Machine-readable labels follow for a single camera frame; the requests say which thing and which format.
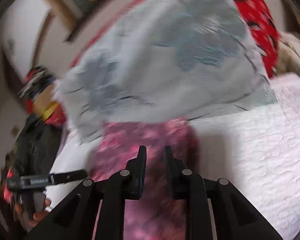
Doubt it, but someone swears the purple pink floral shirt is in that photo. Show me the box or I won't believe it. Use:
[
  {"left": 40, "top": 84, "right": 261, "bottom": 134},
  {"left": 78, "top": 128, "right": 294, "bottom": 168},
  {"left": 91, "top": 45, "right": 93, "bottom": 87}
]
[{"left": 88, "top": 117, "right": 201, "bottom": 240}]

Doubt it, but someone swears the dark clothes pile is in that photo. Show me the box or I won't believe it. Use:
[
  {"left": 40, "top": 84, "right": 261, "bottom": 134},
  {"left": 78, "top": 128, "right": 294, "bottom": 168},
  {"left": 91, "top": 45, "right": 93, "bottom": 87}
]
[{"left": 1, "top": 114, "right": 63, "bottom": 181}]

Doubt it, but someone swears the person's left hand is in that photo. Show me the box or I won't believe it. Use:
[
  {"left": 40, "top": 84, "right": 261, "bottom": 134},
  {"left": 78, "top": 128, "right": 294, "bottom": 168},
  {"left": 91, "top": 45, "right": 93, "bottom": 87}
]
[{"left": 14, "top": 198, "right": 51, "bottom": 228}]

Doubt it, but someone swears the cardboard box with yellow tape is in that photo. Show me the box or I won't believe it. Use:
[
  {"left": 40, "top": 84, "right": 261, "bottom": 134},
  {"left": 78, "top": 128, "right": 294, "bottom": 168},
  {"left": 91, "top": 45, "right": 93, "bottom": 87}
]
[{"left": 32, "top": 85, "right": 59, "bottom": 121}]

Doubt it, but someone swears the white quilted bedspread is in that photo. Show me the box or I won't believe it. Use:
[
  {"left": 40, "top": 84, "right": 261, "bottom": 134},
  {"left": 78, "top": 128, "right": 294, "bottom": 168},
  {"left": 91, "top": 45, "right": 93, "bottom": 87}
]
[{"left": 43, "top": 72, "right": 300, "bottom": 240}]

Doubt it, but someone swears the grey floral pillow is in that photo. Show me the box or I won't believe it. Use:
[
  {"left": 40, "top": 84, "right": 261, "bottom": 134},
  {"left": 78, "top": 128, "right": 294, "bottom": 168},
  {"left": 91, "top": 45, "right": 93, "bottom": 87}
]
[{"left": 56, "top": 0, "right": 276, "bottom": 142}]

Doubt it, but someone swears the beige patterned cloth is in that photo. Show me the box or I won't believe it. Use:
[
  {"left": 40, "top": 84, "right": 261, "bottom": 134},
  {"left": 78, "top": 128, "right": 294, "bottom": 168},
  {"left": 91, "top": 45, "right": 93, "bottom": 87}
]
[{"left": 276, "top": 32, "right": 300, "bottom": 77}]

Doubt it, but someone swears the red patterned pillow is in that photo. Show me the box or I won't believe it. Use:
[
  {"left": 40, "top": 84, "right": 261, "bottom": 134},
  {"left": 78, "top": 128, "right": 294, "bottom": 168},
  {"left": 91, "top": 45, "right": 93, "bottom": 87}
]
[{"left": 233, "top": 0, "right": 279, "bottom": 78}]

